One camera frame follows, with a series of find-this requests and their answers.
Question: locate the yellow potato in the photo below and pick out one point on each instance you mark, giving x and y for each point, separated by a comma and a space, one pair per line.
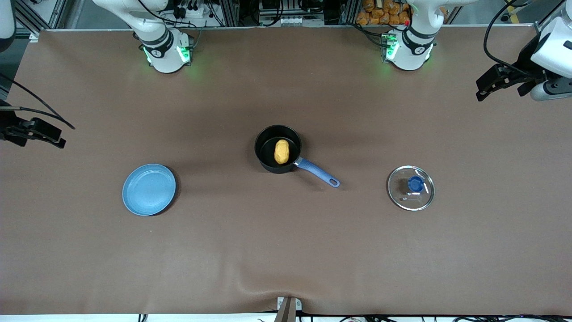
281, 151

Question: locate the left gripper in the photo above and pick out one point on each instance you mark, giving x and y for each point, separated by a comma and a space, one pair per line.
526, 67

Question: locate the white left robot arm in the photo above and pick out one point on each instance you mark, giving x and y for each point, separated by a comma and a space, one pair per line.
413, 49

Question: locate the white power strip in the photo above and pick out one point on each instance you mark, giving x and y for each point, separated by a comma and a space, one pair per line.
295, 20

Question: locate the brown table mat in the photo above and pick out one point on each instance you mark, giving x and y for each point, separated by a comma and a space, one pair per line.
402, 250

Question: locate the aluminium frame profile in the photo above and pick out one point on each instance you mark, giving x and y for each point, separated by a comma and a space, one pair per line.
31, 18
547, 18

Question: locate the pile of orange items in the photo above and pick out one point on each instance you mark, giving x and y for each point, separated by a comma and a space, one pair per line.
380, 11

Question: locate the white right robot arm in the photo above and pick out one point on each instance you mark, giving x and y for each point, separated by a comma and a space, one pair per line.
165, 53

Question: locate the light blue plate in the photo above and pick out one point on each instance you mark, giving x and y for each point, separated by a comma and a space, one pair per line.
149, 189

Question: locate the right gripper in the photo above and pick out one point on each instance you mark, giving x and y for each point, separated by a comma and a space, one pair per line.
10, 126

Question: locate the glass lid with blue knob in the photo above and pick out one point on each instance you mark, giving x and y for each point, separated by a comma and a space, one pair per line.
411, 188

